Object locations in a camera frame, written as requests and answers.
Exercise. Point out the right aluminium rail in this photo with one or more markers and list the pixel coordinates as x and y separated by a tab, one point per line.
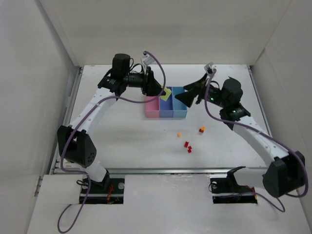
267	127

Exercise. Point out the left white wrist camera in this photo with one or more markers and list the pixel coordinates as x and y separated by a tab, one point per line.
146	59

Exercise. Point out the light blue container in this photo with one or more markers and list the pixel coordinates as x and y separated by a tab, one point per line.
179	109

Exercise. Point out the green lego brick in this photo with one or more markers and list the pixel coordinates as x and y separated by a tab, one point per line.
167	94

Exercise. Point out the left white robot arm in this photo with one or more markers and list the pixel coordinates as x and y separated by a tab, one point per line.
77	151

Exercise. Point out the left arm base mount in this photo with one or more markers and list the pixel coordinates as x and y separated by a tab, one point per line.
108	192

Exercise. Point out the left aluminium rail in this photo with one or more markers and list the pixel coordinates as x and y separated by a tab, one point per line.
66	111

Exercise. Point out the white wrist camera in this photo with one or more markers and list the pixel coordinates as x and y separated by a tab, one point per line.
146	59
210	68

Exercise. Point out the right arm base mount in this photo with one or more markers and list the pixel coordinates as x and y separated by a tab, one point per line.
226	190

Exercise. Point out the front aluminium rail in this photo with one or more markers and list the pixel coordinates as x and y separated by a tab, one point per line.
172	171

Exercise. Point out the aluminium rail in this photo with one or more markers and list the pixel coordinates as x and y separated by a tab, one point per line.
66	111
267	127
172	171

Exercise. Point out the red lego with orange top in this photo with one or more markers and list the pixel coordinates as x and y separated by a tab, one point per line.
202	129

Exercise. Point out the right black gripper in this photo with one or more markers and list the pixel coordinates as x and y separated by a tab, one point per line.
202	90

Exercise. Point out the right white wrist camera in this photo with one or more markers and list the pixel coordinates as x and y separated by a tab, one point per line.
210	68

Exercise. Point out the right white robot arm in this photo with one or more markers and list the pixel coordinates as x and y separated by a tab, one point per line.
286	170

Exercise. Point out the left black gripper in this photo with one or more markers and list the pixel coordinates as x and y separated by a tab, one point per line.
148	83

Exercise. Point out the dark blue container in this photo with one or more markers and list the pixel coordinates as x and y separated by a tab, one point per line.
166	107

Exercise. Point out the pink container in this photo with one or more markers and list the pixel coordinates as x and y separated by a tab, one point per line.
152	107

